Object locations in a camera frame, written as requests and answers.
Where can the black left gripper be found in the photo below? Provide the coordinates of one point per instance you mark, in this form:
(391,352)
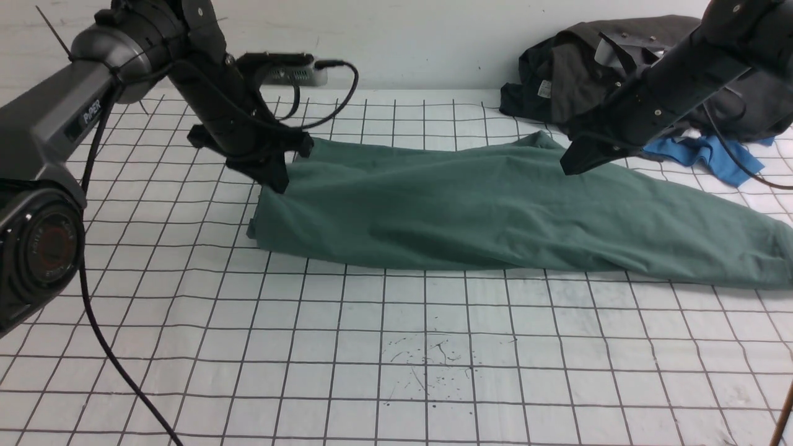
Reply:
(235,121)

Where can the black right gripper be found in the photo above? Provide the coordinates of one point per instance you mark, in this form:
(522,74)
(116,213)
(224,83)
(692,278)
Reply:
(656,96)

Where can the green long-sleeved shirt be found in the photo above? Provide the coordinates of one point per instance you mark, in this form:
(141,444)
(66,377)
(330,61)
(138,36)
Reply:
(511,206)

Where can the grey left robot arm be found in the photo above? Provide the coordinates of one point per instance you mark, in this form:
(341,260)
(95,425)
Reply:
(118,60)

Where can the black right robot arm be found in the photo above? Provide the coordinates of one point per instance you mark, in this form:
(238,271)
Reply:
(772,21)

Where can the black garment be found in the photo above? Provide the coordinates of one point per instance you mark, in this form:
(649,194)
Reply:
(526,87)

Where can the dark grey garment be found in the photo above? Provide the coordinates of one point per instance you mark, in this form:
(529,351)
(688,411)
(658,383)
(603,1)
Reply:
(756,106)

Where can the blue garment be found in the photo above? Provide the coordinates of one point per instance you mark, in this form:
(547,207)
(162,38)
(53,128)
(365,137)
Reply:
(708,152)

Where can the white grid tablecloth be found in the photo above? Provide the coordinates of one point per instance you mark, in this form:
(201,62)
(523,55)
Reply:
(237,346)

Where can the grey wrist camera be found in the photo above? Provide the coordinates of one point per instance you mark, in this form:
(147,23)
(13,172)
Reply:
(281,69)

